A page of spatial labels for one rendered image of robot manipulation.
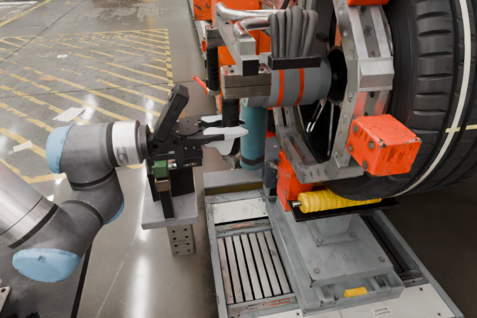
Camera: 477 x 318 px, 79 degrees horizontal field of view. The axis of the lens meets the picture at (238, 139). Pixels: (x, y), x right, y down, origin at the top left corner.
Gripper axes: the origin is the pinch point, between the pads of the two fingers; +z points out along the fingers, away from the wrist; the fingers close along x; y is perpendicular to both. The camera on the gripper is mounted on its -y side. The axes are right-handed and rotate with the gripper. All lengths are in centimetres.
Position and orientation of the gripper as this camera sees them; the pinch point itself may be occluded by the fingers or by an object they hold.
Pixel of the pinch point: (240, 124)
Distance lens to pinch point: 60.7
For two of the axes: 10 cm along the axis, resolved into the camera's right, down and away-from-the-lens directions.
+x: 1.7, 5.5, -8.2
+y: 0.0, 8.3, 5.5
